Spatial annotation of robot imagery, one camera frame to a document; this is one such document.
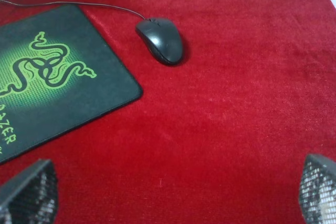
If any black green Razer mouse pad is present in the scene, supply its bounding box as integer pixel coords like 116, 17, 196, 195
1, 5, 143, 163

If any black computer mouse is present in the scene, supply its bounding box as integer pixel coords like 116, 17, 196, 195
135, 18, 184, 66

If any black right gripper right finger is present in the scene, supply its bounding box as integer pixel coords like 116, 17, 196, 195
299, 154, 335, 223

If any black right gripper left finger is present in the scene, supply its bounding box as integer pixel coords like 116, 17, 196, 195
1, 159, 58, 223

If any red tablecloth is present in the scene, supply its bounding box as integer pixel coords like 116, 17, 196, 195
1, 0, 335, 223

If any black mouse cable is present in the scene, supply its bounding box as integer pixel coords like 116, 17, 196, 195
0, 0, 148, 22

